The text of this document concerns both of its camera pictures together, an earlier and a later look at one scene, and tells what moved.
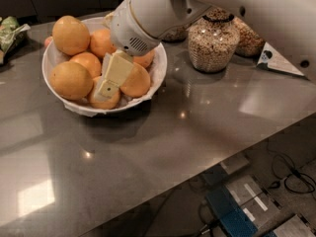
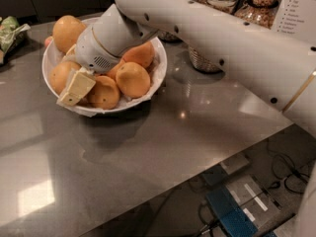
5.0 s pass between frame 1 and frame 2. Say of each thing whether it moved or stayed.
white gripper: moved
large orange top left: stayed
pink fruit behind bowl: stayed
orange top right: stayed
